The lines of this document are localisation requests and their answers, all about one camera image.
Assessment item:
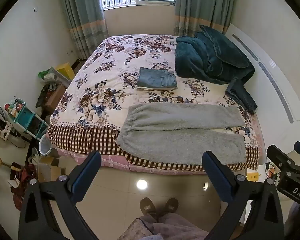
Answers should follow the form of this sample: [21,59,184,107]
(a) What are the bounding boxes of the brown cardboard box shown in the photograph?
[44,84,67,113]

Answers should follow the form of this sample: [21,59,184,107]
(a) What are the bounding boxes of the grey-green curtain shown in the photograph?
[174,0,234,37]
[56,0,109,60]

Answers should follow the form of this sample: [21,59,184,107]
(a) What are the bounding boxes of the tan cardboard box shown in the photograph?
[37,156,62,183]

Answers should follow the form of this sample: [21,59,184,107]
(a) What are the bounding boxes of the small yellow box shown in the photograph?
[246,171,262,182]

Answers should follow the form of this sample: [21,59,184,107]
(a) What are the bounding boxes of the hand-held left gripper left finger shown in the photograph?
[18,151,102,240]

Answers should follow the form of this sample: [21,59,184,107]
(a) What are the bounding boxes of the teal storage rack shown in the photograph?
[5,99,50,140]

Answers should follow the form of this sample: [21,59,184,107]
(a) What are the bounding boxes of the green plastic bag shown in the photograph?
[38,67,56,81]

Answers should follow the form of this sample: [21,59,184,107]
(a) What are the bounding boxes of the dark denim jeans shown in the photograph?
[225,78,258,115]

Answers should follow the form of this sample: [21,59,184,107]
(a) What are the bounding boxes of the red cloth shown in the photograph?
[9,162,38,211]

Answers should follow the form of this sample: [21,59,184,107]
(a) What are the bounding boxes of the grey fluffy pants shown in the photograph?
[116,103,247,166]

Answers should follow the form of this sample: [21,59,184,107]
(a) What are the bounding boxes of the person's legs in plush pants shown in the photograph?
[117,212,208,240]

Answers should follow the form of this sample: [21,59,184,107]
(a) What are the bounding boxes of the white headboard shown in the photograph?
[225,24,300,155]

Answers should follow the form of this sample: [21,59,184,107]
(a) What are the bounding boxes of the white wastebasket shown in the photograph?
[39,134,53,156]

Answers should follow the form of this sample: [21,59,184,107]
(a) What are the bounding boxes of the folded blue denim jeans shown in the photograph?
[135,67,178,89]

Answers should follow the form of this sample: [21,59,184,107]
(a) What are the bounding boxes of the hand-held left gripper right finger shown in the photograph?
[202,151,285,240]

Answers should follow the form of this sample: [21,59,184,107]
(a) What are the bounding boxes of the brown slipper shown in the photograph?
[139,197,157,221]
[159,197,179,217]

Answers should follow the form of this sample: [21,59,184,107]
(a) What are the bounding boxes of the teal plush blanket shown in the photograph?
[174,25,255,85]

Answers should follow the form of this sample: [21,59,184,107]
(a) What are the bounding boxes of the floral printed bed blanket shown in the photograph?
[47,35,260,172]

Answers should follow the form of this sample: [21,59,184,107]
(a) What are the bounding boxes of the folded white cloth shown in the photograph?
[136,86,175,92]

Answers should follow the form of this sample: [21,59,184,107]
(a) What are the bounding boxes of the pink checked bed sheet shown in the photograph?
[48,134,260,175]

